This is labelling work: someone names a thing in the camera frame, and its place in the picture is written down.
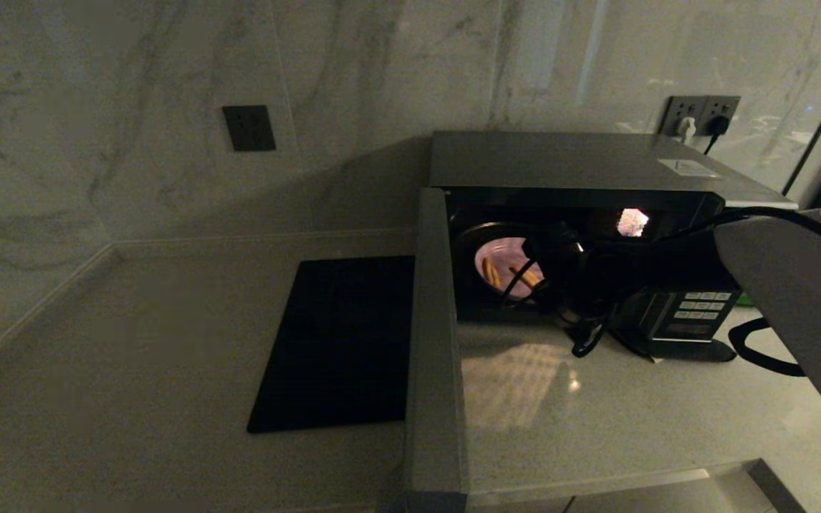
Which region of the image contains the black glass microwave door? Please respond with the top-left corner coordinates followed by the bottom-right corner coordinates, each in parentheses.
top-left (403, 187), bottom-right (470, 513)

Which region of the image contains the black stand under microwave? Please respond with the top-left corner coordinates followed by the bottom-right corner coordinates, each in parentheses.
top-left (610, 326), bottom-right (738, 363)

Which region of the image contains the purple plate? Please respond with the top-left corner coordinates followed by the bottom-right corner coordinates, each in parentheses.
top-left (474, 237), bottom-right (547, 300)

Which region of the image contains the black induction cooktop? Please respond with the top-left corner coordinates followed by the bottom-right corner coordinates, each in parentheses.
top-left (247, 255), bottom-right (417, 433)

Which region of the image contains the dark single wall socket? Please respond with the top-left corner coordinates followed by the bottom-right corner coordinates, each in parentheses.
top-left (222, 105), bottom-right (277, 152)

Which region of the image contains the black silver microwave oven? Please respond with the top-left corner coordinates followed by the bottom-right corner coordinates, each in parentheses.
top-left (421, 130), bottom-right (800, 361)

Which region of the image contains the black power plug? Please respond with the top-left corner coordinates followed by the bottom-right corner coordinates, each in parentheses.
top-left (703, 115), bottom-right (730, 155)

